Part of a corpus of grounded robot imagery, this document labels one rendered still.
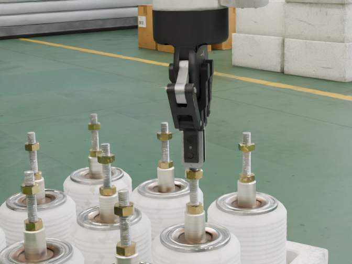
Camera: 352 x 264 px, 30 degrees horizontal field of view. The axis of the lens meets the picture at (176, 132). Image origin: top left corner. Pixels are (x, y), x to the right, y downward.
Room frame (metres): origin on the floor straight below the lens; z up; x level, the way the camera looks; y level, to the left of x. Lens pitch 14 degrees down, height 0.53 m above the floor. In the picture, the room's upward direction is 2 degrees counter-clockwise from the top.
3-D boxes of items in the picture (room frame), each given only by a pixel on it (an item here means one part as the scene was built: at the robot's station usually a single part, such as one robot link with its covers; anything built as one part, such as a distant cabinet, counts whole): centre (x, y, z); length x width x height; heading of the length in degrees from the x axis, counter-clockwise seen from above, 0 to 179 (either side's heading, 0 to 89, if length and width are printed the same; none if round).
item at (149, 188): (0.81, 0.01, 0.25); 0.08 x 0.08 x 0.01
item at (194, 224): (0.65, -0.02, 0.26); 0.02 x 0.02 x 0.03
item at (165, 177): (0.81, 0.01, 0.26); 0.02 x 0.02 x 0.03
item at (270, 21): (3.62, -0.62, 0.27); 0.39 x 0.39 x 0.18; 36
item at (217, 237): (0.65, -0.02, 0.25); 0.08 x 0.08 x 0.01
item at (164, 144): (0.81, 0.01, 0.30); 0.01 x 0.01 x 0.08
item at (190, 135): (0.63, -0.01, 0.36); 0.03 x 0.01 x 0.05; 168
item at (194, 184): (0.65, -0.02, 0.30); 0.01 x 0.01 x 0.08
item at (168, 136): (0.81, 0.01, 0.32); 0.02 x 0.02 x 0.01; 25
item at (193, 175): (0.65, -0.02, 0.32); 0.02 x 0.02 x 0.01; 69
